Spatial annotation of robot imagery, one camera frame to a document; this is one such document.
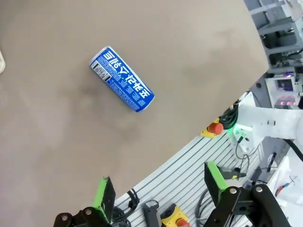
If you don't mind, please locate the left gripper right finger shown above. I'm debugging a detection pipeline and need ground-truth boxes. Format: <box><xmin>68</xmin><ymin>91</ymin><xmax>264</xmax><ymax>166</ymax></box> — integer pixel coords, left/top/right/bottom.
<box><xmin>203</xmin><ymin>161</ymin><xmax>288</xmax><ymax>227</ymax></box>

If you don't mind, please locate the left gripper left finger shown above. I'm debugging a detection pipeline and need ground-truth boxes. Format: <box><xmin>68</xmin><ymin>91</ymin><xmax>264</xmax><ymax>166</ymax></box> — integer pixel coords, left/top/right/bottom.
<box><xmin>53</xmin><ymin>175</ymin><xmax>117</xmax><ymax>227</ymax></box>

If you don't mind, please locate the blue Pocari Sweat can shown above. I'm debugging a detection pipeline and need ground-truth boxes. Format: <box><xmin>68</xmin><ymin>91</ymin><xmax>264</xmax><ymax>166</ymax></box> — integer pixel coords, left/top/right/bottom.
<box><xmin>89</xmin><ymin>46</ymin><xmax>156</xmax><ymax>113</ymax></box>

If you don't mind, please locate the cream folding shopping basket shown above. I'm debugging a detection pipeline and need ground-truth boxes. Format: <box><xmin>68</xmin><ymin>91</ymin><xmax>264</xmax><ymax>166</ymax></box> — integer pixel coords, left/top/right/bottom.
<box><xmin>0</xmin><ymin>48</ymin><xmax>6</xmax><ymax>74</ymax></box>

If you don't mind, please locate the red emergency stop button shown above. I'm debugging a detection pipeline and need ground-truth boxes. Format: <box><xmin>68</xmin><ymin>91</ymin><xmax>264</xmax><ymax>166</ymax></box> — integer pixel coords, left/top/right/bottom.
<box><xmin>160</xmin><ymin>202</ymin><xmax>190</xmax><ymax>227</ymax></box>
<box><xmin>199</xmin><ymin>117</ymin><xmax>224</xmax><ymax>138</ymax></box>

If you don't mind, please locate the white plastic bag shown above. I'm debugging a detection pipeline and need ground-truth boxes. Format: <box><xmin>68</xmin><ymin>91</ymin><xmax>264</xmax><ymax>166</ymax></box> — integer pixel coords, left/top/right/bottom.
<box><xmin>267</xmin><ymin>155</ymin><xmax>303</xmax><ymax>207</ymax></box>

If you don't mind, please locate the white box with purple lights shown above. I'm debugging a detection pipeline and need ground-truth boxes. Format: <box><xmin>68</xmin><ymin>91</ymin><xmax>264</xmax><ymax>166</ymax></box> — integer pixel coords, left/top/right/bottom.
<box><xmin>264</xmin><ymin>72</ymin><xmax>302</xmax><ymax>110</ymax></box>

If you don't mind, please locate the slotted aluminium base plate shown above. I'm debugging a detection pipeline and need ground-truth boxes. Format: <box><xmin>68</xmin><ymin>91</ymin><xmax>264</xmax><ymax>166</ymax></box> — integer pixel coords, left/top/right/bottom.
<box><xmin>113</xmin><ymin>134</ymin><xmax>264</xmax><ymax>227</ymax></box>

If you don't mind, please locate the black enabling handle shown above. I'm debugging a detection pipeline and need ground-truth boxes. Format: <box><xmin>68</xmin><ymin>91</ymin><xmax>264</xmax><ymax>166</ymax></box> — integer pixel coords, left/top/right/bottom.
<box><xmin>143</xmin><ymin>199</ymin><xmax>160</xmax><ymax>227</ymax></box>

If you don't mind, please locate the coiled black cable bundle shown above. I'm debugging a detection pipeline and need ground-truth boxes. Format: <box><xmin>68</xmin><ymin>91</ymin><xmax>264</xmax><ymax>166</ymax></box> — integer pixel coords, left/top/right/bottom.
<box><xmin>218</xmin><ymin>105</ymin><xmax>240</xmax><ymax>130</ymax></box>

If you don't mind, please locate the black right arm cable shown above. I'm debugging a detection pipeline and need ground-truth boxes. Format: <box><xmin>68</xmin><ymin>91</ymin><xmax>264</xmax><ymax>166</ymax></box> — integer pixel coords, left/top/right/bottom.
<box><xmin>282</xmin><ymin>138</ymin><xmax>303</xmax><ymax>164</ymax></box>

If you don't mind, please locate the grey aluminium frame rack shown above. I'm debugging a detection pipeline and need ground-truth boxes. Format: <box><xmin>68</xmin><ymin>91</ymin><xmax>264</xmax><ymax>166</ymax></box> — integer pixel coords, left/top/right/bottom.
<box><xmin>245</xmin><ymin>0</ymin><xmax>303</xmax><ymax>70</ymax></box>

